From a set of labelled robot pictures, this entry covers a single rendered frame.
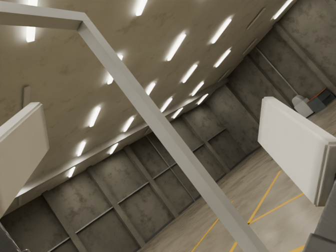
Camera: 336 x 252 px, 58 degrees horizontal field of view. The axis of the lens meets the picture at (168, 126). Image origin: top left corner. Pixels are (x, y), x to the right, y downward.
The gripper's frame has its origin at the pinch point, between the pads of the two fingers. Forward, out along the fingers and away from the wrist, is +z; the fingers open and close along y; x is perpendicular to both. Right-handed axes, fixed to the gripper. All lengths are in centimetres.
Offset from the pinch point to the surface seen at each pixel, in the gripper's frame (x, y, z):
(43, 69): -107, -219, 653
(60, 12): 6, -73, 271
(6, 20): 1, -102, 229
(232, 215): -146, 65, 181
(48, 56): -77, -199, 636
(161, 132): -91, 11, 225
